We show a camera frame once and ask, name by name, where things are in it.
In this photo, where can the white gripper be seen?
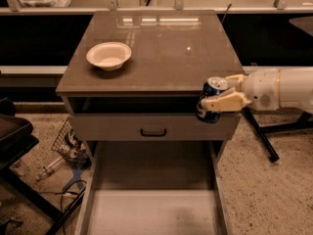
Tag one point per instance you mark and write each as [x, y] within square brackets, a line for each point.
[261, 88]

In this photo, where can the blue pepsi can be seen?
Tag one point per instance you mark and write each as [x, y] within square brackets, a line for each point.
[210, 92]

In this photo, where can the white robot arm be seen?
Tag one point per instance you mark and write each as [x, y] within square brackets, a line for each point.
[296, 89]

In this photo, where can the grey drawer cabinet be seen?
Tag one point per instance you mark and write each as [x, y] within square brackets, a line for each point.
[173, 54]

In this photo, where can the open middle drawer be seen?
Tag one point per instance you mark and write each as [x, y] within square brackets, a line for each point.
[154, 188]

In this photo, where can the closed upper drawer front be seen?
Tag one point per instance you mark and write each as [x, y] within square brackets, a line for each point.
[126, 127]

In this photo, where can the white paper bowl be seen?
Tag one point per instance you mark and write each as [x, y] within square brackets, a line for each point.
[109, 56]

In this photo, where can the blue floor tape piece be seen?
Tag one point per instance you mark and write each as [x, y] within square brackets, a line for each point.
[77, 170]

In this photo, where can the clear plastic bottle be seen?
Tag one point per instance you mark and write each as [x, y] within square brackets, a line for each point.
[48, 170]

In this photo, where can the black chair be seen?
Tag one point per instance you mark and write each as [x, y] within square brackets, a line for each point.
[16, 140]

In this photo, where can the black table leg frame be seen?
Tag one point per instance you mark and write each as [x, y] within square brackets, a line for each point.
[303, 122]

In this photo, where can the black drawer handle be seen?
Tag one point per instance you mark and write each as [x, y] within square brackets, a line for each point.
[145, 133]

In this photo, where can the wire basket with items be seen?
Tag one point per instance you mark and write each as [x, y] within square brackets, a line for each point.
[69, 146]

